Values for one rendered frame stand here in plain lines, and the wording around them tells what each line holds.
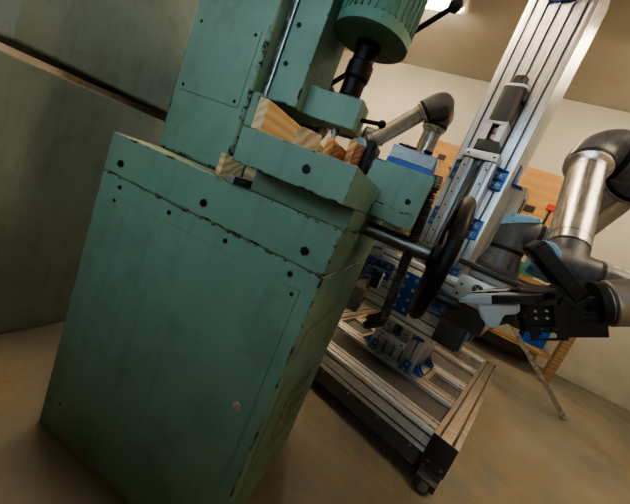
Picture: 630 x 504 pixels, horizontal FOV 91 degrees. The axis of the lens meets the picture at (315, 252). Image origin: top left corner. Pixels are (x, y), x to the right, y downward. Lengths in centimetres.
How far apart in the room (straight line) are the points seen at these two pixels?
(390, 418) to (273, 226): 99
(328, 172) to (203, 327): 41
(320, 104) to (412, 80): 376
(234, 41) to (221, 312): 60
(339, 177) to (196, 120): 48
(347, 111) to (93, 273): 70
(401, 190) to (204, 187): 40
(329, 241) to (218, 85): 48
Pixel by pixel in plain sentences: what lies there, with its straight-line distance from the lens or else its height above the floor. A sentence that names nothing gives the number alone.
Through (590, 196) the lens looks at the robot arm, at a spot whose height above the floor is 105.
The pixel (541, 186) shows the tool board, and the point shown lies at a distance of 418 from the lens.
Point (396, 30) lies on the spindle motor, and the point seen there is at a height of 121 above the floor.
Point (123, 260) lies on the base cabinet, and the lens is 82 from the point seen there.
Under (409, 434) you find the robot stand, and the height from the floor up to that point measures 15.
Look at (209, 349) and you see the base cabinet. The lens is 69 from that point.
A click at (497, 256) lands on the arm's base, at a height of 87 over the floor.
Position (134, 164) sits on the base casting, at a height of 75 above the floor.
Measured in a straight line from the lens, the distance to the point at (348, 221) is 55.
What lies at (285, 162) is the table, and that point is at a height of 87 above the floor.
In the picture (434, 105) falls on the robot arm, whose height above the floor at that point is 137.
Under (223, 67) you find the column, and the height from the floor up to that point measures 102.
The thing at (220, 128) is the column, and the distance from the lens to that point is 81.
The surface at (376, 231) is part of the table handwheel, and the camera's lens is 72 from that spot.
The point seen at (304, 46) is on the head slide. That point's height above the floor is 113.
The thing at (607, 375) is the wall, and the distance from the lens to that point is 455.
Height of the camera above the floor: 84
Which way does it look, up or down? 10 degrees down
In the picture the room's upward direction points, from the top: 22 degrees clockwise
